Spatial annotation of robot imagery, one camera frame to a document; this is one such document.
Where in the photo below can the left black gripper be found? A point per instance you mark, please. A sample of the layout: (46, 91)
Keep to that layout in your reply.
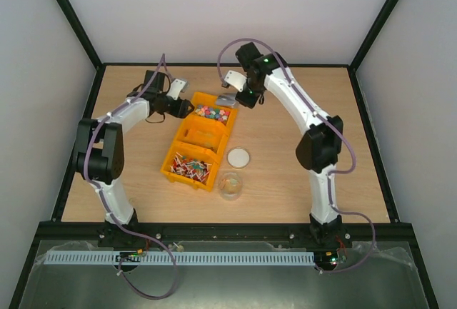
(181, 110)

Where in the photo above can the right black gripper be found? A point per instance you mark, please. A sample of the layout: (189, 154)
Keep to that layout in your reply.
(245, 98)

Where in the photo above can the yellow bin with star candies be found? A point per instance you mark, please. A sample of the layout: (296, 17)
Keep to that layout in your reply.
(205, 107)

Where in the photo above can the metal scoop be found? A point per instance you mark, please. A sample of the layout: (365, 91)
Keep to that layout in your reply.
(227, 100)

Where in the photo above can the yellow bin with lollipops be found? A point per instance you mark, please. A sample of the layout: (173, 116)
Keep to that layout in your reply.
(191, 165)

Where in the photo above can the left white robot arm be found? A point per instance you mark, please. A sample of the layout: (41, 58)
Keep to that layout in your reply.
(98, 154)

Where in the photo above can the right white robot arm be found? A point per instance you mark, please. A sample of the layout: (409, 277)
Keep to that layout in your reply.
(320, 144)

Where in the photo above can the white jar lid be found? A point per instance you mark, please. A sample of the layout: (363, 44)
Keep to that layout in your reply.
(238, 157)

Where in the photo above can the clear plastic jar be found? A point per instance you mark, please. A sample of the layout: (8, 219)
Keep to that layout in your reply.
(230, 186)

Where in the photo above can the white slotted cable duct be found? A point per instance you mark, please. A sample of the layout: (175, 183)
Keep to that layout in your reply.
(65, 257)

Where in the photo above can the black aluminium frame rail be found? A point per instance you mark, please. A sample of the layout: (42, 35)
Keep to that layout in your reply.
(284, 235)

